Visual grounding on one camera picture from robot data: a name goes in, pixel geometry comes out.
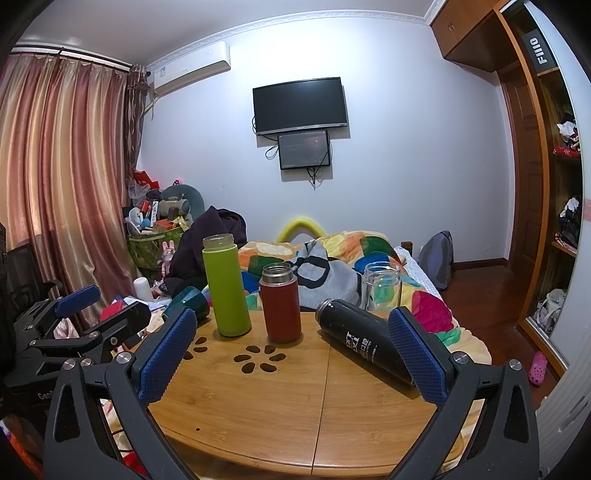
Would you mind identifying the brown patterned curtain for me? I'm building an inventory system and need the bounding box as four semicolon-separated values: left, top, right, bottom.
126;64;153;178

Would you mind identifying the dark purple jacket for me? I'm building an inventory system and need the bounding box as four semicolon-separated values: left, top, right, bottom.
164;206;247;296

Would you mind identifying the black thermos cup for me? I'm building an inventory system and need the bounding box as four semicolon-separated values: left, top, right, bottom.
315;298;416;386

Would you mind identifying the black mesh chair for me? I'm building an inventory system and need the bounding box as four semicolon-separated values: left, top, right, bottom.
0;222;63;324

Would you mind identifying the pink striped curtain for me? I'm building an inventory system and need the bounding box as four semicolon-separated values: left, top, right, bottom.
0;48;144;326

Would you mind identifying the dark teal plastic cup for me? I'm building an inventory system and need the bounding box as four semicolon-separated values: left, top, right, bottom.
161;286;213;329

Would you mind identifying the pink slipper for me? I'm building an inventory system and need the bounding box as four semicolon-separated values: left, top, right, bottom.
529;352;549;386

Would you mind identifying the grey backpack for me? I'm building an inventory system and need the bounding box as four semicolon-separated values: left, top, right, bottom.
418;231;455;291

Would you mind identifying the white handbag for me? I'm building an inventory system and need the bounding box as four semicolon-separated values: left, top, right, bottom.
536;288;568;333

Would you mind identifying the clear glass cup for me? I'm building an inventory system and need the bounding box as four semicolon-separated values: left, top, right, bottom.
360;262;402;317

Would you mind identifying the red thermos cup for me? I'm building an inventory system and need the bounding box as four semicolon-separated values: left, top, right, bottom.
259;263;302;343

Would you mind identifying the wall-mounted black television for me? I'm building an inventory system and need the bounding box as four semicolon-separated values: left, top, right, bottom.
252;78;348;136

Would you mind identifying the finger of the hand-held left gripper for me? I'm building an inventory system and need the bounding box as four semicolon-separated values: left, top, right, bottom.
28;302;153;370
14;285;102;341

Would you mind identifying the small black wall monitor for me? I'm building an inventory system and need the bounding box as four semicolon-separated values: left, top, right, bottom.
278;130;331;171

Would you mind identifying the colourful patchwork blanket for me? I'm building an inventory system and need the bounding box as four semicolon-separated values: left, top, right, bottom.
238;231;492;365

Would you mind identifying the grey and black sweater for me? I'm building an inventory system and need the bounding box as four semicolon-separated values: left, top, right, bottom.
295;240;363;308

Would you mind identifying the green tall cup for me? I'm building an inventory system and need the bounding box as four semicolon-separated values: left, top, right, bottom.
202;234;253;337

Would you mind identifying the striped bed sheet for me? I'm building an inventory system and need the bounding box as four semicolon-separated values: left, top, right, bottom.
394;244;444;298

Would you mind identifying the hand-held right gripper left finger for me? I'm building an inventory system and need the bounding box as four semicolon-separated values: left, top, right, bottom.
42;305;200;480

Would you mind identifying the yellow curved pillow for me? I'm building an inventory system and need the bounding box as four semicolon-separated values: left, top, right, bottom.
277;217;326;243

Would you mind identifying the wooden wardrobe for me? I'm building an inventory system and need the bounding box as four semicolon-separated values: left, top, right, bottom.
429;0;591;386

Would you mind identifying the green plush toy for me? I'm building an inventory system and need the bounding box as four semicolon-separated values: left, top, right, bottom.
159;185;206;223

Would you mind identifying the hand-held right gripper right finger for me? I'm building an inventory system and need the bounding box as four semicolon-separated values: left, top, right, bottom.
382;305;542;480

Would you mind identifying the round wooden folding table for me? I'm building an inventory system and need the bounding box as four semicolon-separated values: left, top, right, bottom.
104;302;492;478

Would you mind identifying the green storage basket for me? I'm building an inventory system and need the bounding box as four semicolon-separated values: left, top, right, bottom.
127;231;183;271

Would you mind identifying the white air conditioner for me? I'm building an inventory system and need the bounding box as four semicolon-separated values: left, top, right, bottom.
147;41;232;97

